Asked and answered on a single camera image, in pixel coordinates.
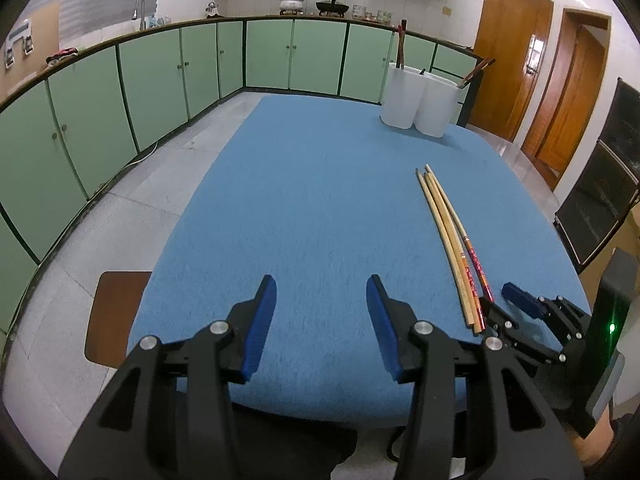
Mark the blue tablecloth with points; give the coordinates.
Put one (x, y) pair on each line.
(310, 210)

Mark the wooden door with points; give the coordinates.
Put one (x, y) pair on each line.
(575, 90)
(505, 50)

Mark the dark red chopstick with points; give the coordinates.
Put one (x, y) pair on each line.
(404, 45)
(400, 45)
(472, 72)

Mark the black glass cabinet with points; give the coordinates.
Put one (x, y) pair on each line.
(600, 185)

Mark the person's dark clothing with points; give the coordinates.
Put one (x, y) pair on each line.
(300, 440)

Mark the stack of bowls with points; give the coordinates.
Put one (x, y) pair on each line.
(384, 15)
(359, 12)

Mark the bottles beside sink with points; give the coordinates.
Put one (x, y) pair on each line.
(159, 21)

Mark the green base kitchen cabinets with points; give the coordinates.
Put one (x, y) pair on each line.
(150, 85)

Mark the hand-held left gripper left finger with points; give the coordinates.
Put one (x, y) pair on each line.
(257, 330)

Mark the black wok with lid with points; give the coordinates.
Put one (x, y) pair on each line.
(332, 7)

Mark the small stovetop kettle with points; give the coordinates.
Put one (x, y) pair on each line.
(212, 11)

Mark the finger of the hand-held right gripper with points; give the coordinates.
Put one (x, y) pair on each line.
(520, 297)
(500, 317)

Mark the person's right forearm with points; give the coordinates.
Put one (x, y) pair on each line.
(597, 440)

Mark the white cooking pot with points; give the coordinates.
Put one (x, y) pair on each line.
(291, 4)

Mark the pink cloth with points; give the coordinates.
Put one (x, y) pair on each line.
(62, 56)

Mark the red patterned wooden chopstick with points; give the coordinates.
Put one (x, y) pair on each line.
(452, 245)
(462, 232)

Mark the plain wooden chopstick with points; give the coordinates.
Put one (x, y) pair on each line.
(442, 237)

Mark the white utensil holder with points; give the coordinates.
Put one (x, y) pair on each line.
(405, 100)

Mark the metal sink faucet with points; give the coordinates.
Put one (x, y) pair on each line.
(140, 7)

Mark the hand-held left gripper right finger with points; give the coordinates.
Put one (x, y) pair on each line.
(385, 330)

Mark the small brown wooden stool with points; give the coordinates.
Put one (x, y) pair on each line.
(115, 315)

